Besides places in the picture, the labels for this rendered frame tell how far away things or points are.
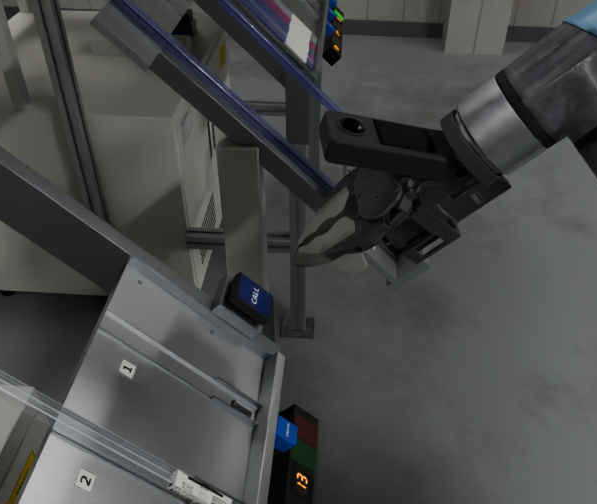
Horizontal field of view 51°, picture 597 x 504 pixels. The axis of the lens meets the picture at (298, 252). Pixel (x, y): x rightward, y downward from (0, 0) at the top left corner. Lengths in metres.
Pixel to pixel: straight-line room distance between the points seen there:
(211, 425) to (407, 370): 1.10
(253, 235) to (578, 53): 0.59
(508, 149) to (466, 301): 1.39
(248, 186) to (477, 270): 1.21
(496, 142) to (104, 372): 0.38
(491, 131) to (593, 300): 1.53
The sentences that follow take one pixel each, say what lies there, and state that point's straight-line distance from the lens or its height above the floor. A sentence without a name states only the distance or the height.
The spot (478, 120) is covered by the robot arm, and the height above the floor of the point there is 1.03.
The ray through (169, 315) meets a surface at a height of 0.81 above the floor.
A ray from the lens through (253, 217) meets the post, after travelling 0.94.
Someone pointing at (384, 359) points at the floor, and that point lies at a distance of 1.69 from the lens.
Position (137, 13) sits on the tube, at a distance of 0.74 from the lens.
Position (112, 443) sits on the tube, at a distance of 0.54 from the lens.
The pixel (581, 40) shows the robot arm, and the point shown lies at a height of 1.09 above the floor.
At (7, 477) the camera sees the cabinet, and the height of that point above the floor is 0.59.
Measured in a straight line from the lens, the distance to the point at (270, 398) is 0.66.
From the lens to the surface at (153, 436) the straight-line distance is 0.58.
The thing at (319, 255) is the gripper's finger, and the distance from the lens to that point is 0.59.
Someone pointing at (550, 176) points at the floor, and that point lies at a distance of 2.56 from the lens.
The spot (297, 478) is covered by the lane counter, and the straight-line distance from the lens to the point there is 0.70.
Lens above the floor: 1.26
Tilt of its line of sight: 39 degrees down
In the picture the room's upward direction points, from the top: straight up
